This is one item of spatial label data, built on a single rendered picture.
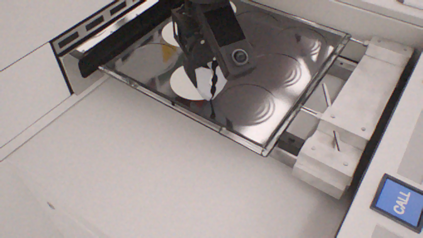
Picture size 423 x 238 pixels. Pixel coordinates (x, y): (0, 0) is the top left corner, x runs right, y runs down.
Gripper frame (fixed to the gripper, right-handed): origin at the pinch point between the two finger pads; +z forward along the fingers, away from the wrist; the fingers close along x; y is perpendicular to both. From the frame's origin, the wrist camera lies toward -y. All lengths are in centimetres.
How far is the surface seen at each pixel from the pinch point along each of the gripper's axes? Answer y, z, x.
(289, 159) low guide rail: -13.0, 7.3, -8.5
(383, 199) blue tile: -28.8, -5.2, -8.4
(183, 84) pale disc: 6.3, 1.3, 2.7
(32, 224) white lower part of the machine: 8.6, 30.2, 38.8
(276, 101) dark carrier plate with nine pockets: -4.8, 1.4, -10.2
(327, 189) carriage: -21.3, 4.9, -9.3
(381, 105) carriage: -12.3, 3.3, -27.9
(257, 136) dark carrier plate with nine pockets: -10.0, 1.3, -3.2
